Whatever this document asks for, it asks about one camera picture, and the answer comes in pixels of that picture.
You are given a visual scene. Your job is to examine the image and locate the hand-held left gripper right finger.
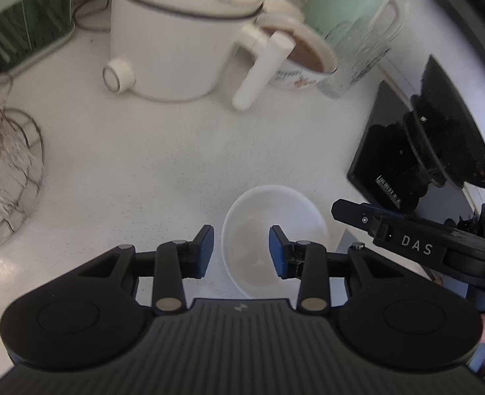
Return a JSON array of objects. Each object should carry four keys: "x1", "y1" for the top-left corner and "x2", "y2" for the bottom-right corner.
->
[{"x1": 269, "y1": 225, "x2": 408, "y2": 313}]

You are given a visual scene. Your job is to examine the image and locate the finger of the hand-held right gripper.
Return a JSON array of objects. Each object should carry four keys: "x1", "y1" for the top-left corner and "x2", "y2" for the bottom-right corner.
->
[{"x1": 332, "y1": 198, "x2": 449, "y2": 271}]

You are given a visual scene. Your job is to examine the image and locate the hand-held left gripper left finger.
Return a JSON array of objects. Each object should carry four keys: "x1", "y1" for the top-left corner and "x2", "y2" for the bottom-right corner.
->
[{"x1": 78, "y1": 225, "x2": 215, "y2": 313}]

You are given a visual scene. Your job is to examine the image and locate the white bowl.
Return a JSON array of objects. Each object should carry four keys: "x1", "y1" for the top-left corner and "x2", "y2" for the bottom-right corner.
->
[{"x1": 221, "y1": 185, "x2": 332, "y2": 299}]

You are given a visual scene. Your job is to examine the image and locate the black induction cooker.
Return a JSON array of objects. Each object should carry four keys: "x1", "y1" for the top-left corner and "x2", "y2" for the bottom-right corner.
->
[{"x1": 346, "y1": 80, "x2": 485, "y2": 215}]

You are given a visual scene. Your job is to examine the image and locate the floral print mug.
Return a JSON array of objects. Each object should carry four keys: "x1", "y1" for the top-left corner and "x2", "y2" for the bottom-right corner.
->
[{"x1": 258, "y1": 12, "x2": 338, "y2": 90}]

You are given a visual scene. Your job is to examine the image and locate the white electric kettle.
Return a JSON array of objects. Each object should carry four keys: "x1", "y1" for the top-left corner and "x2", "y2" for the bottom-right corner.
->
[{"x1": 102, "y1": 0, "x2": 297, "y2": 112}]

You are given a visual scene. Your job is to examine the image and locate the chopstick holder with chopsticks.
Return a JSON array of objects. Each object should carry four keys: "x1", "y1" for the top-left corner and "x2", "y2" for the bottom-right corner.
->
[{"x1": 0, "y1": 0, "x2": 77, "y2": 75}]

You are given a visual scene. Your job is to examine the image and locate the wire glass stand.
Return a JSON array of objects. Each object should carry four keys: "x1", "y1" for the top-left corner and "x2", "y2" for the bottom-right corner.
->
[{"x1": 0, "y1": 58, "x2": 45, "y2": 251}]

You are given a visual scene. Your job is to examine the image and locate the black power cable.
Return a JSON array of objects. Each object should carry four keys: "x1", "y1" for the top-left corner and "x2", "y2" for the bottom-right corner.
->
[{"x1": 72, "y1": 0, "x2": 113, "y2": 34}]

